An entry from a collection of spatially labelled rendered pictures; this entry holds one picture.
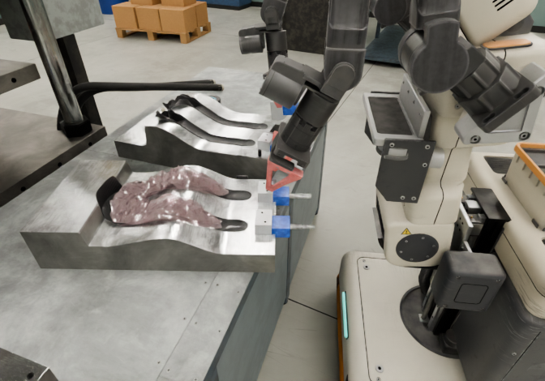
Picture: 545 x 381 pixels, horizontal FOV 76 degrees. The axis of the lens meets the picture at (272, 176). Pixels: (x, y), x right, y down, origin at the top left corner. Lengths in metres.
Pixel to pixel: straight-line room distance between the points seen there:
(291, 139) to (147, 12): 5.33
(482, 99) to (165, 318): 0.65
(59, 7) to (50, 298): 1.04
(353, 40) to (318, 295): 1.36
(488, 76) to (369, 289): 1.00
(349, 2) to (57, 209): 0.69
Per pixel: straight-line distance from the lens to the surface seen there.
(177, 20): 5.61
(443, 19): 0.55
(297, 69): 0.57
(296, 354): 1.58
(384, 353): 1.31
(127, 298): 0.78
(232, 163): 0.98
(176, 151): 1.06
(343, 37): 0.54
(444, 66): 0.56
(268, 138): 0.98
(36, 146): 1.44
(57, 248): 0.85
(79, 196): 0.88
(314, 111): 0.58
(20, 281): 0.91
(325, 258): 1.88
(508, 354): 1.12
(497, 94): 0.62
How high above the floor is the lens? 1.40
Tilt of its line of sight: 36 degrees down
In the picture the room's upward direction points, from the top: straight up
